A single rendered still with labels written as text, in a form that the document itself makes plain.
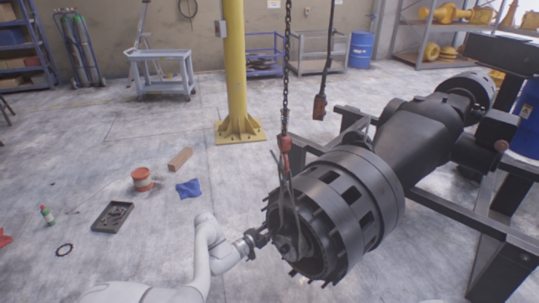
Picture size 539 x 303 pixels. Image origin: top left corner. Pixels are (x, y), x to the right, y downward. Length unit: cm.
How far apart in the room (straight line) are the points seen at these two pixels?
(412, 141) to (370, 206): 71
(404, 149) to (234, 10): 236
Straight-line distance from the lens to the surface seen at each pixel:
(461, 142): 230
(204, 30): 677
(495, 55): 338
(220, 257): 130
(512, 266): 223
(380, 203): 133
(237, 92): 351
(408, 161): 182
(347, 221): 119
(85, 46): 669
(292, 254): 128
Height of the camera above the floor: 190
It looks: 30 degrees down
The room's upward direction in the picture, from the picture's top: straight up
